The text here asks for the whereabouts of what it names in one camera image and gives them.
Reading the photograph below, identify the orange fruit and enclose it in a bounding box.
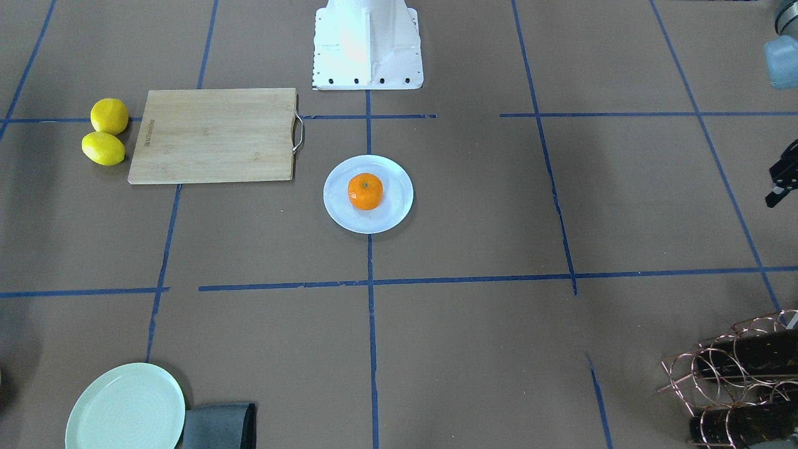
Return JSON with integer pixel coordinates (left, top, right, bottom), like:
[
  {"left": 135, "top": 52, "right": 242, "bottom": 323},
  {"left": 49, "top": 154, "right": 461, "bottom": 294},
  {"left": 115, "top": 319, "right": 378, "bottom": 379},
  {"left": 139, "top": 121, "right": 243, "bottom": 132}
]
[{"left": 347, "top": 173, "right": 383, "bottom": 211}]

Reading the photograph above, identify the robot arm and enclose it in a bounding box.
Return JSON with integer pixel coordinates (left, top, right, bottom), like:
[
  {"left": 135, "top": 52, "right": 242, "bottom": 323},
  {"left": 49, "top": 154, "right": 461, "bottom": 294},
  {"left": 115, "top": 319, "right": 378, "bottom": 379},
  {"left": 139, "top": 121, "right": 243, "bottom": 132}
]
[{"left": 764, "top": 1, "right": 797, "bottom": 208}]

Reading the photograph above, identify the light blue plate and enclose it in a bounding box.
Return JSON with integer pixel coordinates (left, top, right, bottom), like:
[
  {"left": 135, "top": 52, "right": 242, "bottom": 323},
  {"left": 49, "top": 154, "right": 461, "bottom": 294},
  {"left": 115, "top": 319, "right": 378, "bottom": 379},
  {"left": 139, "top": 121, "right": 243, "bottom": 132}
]
[{"left": 323, "top": 155, "right": 415, "bottom": 234}]

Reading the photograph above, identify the green plate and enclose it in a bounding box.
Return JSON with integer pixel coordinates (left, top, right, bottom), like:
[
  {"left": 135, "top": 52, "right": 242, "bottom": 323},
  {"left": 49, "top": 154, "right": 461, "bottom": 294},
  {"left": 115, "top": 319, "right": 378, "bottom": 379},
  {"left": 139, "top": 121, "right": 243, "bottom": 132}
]
[{"left": 64, "top": 363, "right": 186, "bottom": 448}]

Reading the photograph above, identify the dark green wine bottle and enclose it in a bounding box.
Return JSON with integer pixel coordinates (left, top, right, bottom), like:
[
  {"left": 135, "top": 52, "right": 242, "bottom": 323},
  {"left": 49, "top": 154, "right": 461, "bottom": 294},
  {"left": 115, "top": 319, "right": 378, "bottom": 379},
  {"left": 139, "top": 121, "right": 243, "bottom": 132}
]
[
  {"left": 689, "top": 402, "right": 797, "bottom": 448},
  {"left": 695, "top": 329, "right": 797, "bottom": 380}
]

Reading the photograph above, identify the bamboo cutting board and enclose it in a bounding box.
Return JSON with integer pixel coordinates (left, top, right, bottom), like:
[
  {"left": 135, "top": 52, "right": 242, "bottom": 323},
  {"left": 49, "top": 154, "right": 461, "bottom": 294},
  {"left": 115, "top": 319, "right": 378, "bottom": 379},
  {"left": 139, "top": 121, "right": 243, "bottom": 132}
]
[{"left": 128, "top": 88, "right": 304, "bottom": 185}]

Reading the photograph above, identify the dark grey folded cloth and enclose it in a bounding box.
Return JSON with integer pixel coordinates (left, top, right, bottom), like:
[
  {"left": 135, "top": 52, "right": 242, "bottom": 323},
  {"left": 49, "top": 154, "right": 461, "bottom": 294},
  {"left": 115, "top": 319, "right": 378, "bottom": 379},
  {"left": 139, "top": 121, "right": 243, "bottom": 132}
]
[{"left": 182, "top": 403, "right": 257, "bottom": 448}]

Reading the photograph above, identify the yellow lemon far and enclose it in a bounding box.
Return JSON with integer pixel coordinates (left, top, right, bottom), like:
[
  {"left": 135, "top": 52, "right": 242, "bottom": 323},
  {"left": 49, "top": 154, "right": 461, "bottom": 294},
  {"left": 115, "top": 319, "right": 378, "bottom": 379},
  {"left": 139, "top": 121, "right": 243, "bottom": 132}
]
[{"left": 89, "top": 99, "right": 129, "bottom": 136}]

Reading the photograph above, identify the yellow lemon near board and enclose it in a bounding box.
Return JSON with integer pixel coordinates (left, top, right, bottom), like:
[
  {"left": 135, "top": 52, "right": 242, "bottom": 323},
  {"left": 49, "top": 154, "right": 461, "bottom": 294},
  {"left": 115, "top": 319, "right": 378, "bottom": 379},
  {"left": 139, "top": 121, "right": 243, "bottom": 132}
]
[{"left": 82, "top": 132, "right": 126, "bottom": 166}]

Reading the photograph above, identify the copper wire bottle rack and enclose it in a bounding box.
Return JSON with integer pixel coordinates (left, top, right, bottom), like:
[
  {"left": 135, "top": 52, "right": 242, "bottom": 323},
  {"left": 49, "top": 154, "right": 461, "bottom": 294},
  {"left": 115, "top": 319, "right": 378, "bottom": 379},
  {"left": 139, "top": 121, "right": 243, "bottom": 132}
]
[{"left": 660, "top": 310, "right": 796, "bottom": 448}]

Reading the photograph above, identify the white camera stand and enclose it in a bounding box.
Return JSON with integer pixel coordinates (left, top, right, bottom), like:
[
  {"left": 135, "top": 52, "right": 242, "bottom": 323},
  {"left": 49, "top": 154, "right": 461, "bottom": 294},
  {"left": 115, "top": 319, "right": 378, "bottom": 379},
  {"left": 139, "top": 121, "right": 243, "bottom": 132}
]
[{"left": 312, "top": 1, "right": 425, "bottom": 91}]

